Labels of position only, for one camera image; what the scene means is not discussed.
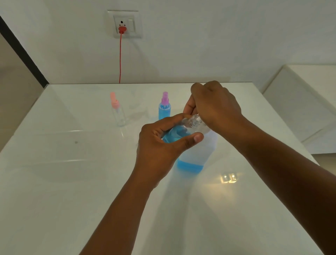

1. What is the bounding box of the large translucent white bottle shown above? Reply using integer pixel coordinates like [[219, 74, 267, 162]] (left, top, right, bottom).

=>
[[176, 129, 218, 174]]

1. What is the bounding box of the red cable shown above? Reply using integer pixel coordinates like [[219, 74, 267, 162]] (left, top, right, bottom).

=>
[[119, 33, 123, 84]]

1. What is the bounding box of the black door frame strip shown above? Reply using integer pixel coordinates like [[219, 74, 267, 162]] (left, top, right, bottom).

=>
[[0, 15, 50, 89]]

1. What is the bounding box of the white side counter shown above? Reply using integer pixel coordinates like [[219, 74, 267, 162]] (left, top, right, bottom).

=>
[[262, 64, 336, 154]]

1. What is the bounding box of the white wall socket plate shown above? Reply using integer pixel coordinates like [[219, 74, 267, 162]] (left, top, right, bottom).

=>
[[107, 10, 143, 39]]

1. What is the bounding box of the person's left forearm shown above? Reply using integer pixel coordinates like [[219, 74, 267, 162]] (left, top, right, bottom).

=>
[[79, 171, 158, 255]]

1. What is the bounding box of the person's right hand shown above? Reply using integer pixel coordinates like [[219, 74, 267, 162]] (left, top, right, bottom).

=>
[[183, 81, 248, 137]]

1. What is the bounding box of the clear spray bottle blue liquid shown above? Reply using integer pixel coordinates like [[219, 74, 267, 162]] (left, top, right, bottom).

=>
[[161, 114, 211, 144]]

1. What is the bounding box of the purple-capped blue spray bottle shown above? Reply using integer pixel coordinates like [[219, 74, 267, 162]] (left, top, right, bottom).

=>
[[158, 91, 171, 121]]

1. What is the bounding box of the empty pink-capped spray bottle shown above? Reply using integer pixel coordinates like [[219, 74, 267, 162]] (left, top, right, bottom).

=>
[[110, 92, 127, 127]]

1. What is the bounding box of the person's left hand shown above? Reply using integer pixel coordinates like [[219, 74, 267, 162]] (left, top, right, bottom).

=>
[[130, 113, 204, 188]]

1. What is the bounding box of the person's right forearm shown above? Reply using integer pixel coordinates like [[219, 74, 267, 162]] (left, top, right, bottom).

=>
[[226, 117, 336, 255]]

